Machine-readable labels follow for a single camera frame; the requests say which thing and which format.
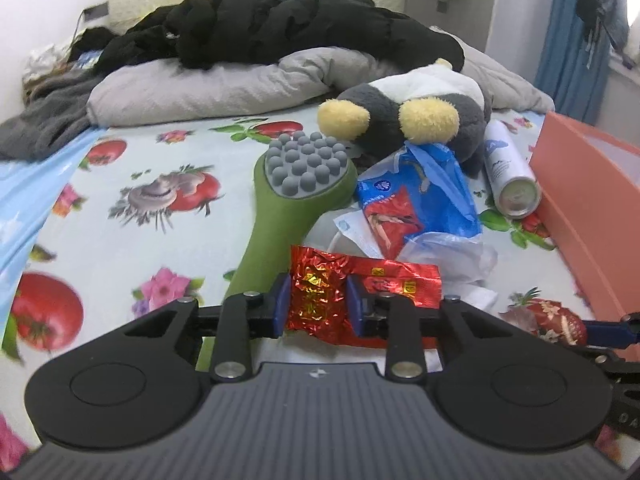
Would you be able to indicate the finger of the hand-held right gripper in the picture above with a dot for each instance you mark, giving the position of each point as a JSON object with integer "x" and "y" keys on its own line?
{"x": 610, "y": 332}

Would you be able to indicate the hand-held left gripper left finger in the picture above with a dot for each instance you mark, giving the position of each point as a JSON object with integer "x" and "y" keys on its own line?
{"x": 281, "y": 305}

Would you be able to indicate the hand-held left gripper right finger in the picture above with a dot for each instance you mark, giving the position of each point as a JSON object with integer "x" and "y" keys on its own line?
{"x": 356, "y": 305}

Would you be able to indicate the red foil packet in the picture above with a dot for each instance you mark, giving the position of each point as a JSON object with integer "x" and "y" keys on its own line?
{"x": 320, "y": 285}

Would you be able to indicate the red floral pouch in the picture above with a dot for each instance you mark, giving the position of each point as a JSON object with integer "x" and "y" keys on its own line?
{"x": 545, "y": 322}

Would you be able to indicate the blue and red packet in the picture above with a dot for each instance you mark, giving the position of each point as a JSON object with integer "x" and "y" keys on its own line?
{"x": 425, "y": 195}

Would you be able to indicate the pink cardboard box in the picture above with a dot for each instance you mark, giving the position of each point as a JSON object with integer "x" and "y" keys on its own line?
{"x": 590, "y": 185}

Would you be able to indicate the green massage brush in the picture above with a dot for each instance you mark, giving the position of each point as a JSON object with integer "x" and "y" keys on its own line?
{"x": 280, "y": 210}

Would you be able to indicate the floral tomato print bed cover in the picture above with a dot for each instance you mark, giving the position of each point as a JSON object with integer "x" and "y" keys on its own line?
{"x": 150, "y": 235}

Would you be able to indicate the white spray can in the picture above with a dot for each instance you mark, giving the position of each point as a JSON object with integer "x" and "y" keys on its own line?
{"x": 505, "y": 160}

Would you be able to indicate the grey penguin plush toy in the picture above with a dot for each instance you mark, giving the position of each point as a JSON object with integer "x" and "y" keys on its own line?
{"x": 375, "y": 95}

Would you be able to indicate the grey pillow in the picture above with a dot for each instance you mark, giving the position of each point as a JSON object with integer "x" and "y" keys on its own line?
{"x": 200, "y": 90}

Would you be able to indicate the light blue bedsheet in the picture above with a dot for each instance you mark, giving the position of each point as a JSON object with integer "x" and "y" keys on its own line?
{"x": 30, "y": 180}

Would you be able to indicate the black puffer jacket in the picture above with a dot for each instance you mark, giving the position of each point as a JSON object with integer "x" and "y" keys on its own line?
{"x": 300, "y": 25}

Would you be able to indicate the blue curtain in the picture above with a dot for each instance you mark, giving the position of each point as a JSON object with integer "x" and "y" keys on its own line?
{"x": 565, "y": 35}

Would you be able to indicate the dark grey fleece blanket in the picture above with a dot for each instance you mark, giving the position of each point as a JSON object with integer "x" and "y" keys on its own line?
{"x": 50, "y": 110}

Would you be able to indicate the blue printed bag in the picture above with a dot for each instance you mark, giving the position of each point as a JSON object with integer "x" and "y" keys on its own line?
{"x": 86, "y": 60}

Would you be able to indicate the black cloth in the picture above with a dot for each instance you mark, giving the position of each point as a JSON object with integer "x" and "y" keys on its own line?
{"x": 95, "y": 37}

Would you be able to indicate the crumpled white cloth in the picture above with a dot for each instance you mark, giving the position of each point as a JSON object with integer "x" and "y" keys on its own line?
{"x": 42, "y": 60}

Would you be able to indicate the black wall outlet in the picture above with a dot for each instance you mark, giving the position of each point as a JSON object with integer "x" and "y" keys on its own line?
{"x": 96, "y": 10}

